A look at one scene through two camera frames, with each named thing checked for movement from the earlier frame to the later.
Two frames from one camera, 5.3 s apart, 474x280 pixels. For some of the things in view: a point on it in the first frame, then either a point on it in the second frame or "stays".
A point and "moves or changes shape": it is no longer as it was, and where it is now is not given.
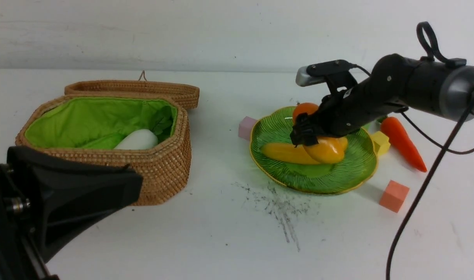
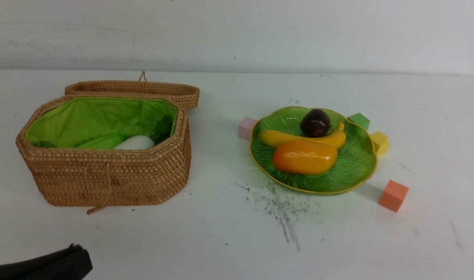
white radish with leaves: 160,129 moves or changes shape
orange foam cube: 394,196 stays
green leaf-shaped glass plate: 274,125 stays
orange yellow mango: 329,149 → 305,157
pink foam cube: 245,127 stays
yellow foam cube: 381,145 stays
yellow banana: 289,152 → 273,138
